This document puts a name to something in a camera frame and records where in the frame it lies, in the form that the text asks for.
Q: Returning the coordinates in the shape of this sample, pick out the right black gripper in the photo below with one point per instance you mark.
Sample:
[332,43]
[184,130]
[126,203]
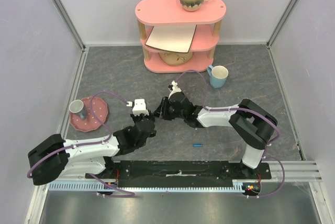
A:
[164,108]

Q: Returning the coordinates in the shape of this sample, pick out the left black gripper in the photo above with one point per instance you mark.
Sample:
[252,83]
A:
[141,116]

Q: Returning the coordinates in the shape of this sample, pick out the black remote control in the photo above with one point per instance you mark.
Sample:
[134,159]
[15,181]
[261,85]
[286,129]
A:
[158,113]

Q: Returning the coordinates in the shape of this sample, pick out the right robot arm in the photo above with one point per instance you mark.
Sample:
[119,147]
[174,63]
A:
[252,123]

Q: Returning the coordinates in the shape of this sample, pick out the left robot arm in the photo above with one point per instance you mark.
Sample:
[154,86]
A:
[57,157]

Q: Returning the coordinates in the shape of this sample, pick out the pink polka-dot plate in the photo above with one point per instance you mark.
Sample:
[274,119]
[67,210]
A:
[100,109]

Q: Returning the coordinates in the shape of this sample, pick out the beige painted bowl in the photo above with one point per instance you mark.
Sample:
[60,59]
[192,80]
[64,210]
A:
[174,58]

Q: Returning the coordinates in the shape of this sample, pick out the light blue mug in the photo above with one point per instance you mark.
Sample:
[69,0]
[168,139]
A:
[218,75]

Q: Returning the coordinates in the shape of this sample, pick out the grey white cup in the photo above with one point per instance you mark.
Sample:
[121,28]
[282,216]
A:
[77,107]

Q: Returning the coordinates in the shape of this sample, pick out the pink three-tier shelf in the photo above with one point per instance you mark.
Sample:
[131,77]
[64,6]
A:
[207,20]

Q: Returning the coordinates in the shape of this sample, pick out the white black-edged board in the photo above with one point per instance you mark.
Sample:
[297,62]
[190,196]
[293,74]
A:
[172,38]

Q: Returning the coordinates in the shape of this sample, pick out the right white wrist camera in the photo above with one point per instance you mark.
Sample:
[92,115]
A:
[173,87]

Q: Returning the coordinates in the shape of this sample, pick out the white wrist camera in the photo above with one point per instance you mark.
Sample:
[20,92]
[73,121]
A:
[138,107]
[173,87]

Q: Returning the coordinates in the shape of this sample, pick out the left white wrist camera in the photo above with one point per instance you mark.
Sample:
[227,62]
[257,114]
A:
[138,107]

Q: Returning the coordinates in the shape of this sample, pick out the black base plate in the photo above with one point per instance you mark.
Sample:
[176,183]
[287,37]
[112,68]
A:
[183,171]

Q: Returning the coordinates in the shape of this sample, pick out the slotted cable duct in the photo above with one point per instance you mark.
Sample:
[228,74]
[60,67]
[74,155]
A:
[151,186]

